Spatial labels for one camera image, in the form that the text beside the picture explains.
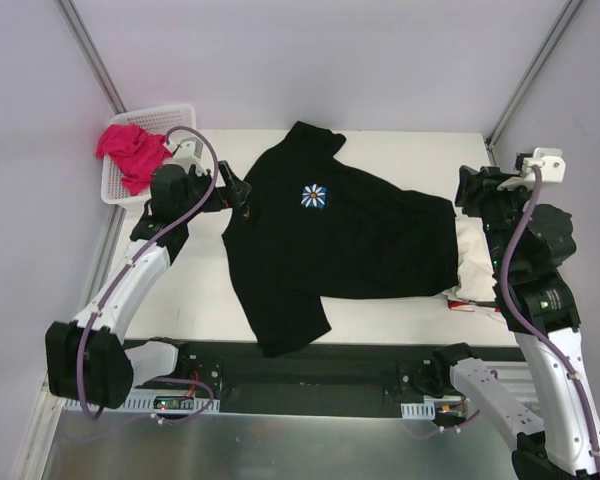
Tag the folded white t shirt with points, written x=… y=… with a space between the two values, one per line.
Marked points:
x=475 y=271

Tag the black t shirt daisy logo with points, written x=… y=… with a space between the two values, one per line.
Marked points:
x=313 y=227

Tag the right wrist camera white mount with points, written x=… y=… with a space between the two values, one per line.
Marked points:
x=550 y=163

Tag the left aluminium frame post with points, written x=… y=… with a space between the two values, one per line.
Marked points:
x=91 y=54

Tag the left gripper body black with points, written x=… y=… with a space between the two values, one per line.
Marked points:
x=225 y=185

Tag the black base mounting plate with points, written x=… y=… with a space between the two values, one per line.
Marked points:
x=328 y=380

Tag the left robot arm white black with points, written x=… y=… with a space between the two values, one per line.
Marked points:
x=87 y=360

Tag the white cable duct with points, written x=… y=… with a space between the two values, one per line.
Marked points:
x=167 y=404
x=425 y=411

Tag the white plastic basket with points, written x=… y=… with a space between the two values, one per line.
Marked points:
x=157 y=120

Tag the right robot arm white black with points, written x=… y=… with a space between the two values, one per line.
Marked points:
x=527 y=243

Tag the right aluminium frame post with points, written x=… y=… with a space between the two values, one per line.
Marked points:
x=558 y=29

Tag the aluminium frame post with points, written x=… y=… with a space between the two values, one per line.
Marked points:
x=558 y=29
x=91 y=54

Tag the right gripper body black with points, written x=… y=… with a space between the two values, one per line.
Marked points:
x=475 y=185

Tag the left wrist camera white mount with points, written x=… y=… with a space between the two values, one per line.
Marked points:
x=187 y=153

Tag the aluminium rail extrusion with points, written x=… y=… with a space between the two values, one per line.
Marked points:
x=516 y=378

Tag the left white cable duct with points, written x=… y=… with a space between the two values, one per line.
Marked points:
x=167 y=404

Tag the pink t shirt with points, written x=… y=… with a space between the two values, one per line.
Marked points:
x=136 y=152

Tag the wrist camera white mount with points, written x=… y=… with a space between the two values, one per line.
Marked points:
x=187 y=153
x=550 y=163

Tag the right white cable duct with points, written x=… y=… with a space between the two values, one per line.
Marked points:
x=425 y=411

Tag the red white folded shirt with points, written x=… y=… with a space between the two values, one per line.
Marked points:
x=489 y=309

